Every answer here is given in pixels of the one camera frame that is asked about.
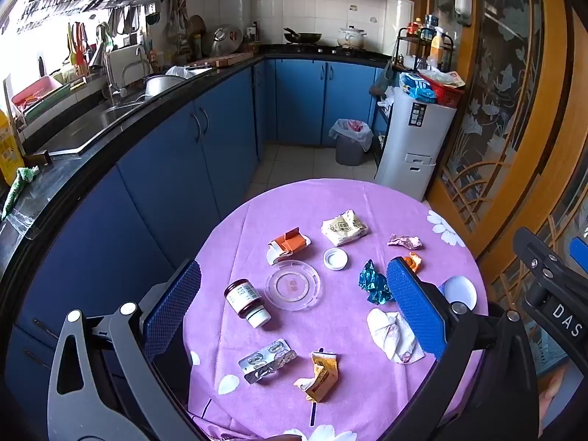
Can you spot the white ceramic pot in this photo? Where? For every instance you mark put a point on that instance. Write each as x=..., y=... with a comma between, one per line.
x=353, y=37

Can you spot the silver blister pack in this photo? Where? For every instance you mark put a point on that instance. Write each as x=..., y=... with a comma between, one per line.
x=266, y=360

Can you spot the crushed orange white carton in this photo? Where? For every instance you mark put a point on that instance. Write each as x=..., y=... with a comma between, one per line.
x=289, y=243

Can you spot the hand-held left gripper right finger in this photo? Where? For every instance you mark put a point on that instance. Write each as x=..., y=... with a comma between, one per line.
x=413, y=308

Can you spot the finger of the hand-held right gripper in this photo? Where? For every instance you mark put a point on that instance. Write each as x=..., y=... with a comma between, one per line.
x=537, y=255
x=579, y=250

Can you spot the white round plastic lid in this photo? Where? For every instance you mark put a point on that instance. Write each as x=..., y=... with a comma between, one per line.
x=459, y=289

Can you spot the white cylindrical water heater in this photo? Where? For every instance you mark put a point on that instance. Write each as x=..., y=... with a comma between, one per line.
x=398, y=18

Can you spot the cream wrapper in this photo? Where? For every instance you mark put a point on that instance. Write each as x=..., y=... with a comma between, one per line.
x=342, y=227

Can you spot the brown medicine bottle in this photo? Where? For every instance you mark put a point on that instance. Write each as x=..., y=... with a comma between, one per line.
x=243, y=298

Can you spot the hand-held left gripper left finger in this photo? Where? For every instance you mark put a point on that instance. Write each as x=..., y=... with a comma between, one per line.
x=172, y=303

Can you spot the black metal shelf rack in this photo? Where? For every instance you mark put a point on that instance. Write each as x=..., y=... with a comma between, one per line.
x=404, y=36

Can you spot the person's right hand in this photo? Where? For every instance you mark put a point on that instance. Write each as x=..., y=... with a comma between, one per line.
x=553, y=395

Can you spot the pink foil wrapper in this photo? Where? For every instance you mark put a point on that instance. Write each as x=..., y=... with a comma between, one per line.
x=404, y=241

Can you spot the steel kitchen sink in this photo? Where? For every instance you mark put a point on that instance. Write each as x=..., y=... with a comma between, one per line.
x=92, y=124

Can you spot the white round bottle cap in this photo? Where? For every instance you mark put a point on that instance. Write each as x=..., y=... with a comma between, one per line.
x=335, y=259

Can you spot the wooden cutting board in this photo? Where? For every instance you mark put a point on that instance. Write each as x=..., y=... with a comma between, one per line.
x=225, y=58

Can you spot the grey trash can with bag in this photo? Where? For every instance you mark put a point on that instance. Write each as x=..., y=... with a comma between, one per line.
x=349, y=149

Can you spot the metal pot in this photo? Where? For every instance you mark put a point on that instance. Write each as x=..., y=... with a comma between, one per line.
x=163, y=83

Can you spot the wooden frosted glass door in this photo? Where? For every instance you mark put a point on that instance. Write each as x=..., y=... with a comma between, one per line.
x=491, y=101
x=565, y=170

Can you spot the blue kitchen cabinets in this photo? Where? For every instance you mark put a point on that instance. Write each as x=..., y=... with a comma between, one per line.
x=161, y=170

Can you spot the green cloth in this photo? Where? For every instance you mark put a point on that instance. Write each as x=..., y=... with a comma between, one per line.
x=18, y=183

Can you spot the metal wok lid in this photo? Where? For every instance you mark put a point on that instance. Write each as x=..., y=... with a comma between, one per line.
x=225, y=39

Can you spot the black countertop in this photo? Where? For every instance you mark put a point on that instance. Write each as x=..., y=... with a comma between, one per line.
x=151, y=105

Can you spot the pink plastic basket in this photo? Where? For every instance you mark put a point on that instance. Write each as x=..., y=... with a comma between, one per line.
x=34, y=92

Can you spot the white plastic bag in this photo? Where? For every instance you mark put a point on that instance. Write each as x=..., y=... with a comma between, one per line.
x=181, y=72

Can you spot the small orange wrapper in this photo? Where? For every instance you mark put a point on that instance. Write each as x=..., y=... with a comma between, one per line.
x=415, y=262

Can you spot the yellow packet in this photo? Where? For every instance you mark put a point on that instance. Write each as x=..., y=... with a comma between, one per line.
x=321, y=374

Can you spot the yellow bottle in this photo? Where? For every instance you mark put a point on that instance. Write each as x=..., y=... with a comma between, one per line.
x=9, y=147

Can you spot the white tissue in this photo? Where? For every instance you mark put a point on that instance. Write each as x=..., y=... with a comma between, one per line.
x=388, y=330

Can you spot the red plastic basket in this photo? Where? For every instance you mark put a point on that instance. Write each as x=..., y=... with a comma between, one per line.
x=448, y=94

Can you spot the white storage cabinet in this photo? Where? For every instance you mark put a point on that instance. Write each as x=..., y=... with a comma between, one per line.
x=413, y=147

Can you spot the purple floral tablecloth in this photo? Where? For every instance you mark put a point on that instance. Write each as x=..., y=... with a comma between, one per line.
x=275, y=202

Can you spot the blue snack packet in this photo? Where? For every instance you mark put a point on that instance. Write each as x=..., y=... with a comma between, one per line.
x=415, y=85

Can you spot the metal faucet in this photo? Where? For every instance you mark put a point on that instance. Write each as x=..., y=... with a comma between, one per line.
x=108, y=69

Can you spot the black wok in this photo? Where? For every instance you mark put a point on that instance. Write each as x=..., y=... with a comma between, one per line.
x=303, y=36

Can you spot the clear round plastic lid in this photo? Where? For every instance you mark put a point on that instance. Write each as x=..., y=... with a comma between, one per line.
x=294, y=285

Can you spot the teal foil wrapper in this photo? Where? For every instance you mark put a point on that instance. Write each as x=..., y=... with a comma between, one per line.
x=374, y=282

